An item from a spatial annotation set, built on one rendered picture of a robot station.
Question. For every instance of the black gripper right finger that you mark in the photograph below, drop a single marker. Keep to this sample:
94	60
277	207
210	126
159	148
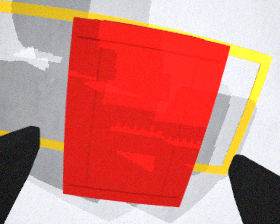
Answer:
256	191

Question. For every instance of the yellow rectangular outline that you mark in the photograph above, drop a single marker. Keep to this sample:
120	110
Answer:
245	53

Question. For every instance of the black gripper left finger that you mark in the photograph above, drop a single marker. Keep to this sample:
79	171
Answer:
18	151

